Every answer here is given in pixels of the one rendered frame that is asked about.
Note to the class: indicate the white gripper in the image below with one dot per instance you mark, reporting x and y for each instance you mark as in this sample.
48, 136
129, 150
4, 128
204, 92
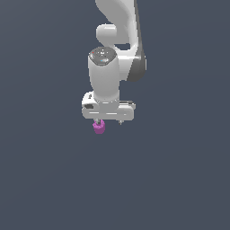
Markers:
107, 110

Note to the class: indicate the small purple object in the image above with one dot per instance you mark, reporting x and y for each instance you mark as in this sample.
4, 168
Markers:
99, 127

